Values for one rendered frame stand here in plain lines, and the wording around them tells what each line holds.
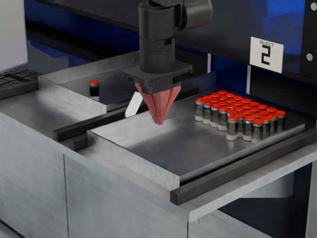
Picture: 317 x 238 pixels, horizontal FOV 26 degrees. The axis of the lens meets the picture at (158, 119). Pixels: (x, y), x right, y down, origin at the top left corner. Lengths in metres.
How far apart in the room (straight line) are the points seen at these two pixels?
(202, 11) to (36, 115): 0.53
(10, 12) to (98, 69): 0.39
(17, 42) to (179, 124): 0.77
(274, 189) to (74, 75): 0.58
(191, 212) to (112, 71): 0.72
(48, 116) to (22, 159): 0.91
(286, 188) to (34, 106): 0.58
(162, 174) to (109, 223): 0.90
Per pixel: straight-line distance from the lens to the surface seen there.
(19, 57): 2.07
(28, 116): 1.51
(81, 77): 1.72
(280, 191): 1.46
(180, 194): 1.13
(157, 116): 1.14
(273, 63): 1.44
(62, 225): 2.31
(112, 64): 1.78
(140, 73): 1.10
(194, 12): 1.11
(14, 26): 2.04
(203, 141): 1.36
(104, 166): 1.27
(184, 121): 1.45
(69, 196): 2.21
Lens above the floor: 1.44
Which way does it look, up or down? 22 degrees down
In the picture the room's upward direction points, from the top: straight up
